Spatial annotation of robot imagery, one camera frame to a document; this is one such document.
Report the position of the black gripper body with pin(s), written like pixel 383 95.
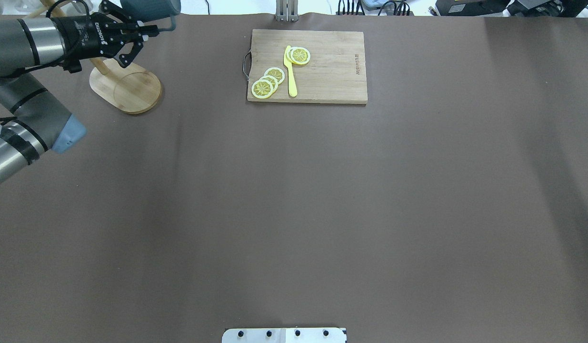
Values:
pixel 82 36

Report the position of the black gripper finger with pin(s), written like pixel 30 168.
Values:
pixel 130 43
pixel 116 18

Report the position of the blue mug yellow inside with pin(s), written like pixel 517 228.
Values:
pixel 153 10

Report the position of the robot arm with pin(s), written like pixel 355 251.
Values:
pixel 38 122

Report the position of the wooden cup storage rack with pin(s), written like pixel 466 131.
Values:
pixel 133 89

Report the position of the lower lemon slice of row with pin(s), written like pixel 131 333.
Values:
pixel 262 89

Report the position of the lemon slice of row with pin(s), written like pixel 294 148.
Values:
pixel 277 73
pixel 262 89
pixel 274 83

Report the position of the middle lemon slice of row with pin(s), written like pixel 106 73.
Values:
pixel 274 83

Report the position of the upper lemon slice of row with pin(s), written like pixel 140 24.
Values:
pixel 277 73

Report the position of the lemon slice under knife tip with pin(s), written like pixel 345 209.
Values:
pixel 298 55

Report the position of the yellow plastic knife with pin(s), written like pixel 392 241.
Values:
pixel 292 87

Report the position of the wooden cutting board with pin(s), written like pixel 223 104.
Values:
pixel 335 74

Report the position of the brown table mat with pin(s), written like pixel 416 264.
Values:
pixel 453 207

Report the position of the aluminium frame post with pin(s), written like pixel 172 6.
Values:
pixel 287 10

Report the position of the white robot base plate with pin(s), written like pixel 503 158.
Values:
pixel 285 335

